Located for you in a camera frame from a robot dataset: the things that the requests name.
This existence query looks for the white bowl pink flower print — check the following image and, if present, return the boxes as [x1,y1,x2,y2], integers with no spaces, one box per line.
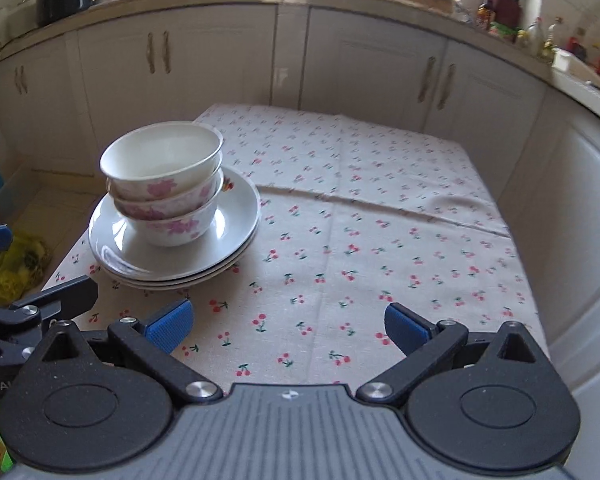
[99,120,224,202]
[125,195,220,248]
[111,167,225,222]

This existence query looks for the tall clear seasoning bottle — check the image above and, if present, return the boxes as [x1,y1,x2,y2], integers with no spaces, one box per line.
[542,16,565,61]

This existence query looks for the dark red knife block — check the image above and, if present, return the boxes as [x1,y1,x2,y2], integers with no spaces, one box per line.
[494,0,527,28]

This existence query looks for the green seasoning packets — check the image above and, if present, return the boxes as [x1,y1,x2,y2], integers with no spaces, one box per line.
[489,22,519,42]

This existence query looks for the white plastic tray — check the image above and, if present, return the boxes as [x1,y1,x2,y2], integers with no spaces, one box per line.
[551,49,600,95]

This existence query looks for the yellow plastic bag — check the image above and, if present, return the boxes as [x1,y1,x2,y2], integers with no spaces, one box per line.
[0,231,53,307]

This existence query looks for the dark sauce bottle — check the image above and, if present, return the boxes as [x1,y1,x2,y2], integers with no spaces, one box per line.
[477,0,496,31]

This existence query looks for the white plate red flower print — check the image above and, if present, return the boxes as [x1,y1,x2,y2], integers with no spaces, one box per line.
[100,255,256,291]
[88,164,261,281]
[92,240,261,286]

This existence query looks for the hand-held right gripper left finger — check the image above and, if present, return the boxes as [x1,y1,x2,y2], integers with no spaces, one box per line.
[39,299,227,405]

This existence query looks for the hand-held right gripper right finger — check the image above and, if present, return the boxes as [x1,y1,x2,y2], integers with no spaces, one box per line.
[355,302,539,405]

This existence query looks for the clear white-capped bottle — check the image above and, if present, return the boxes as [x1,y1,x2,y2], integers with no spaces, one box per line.
[527,17,546,58]

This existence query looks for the cherry print tablecloth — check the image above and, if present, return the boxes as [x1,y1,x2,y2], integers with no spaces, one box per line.
[42,104,551,391]

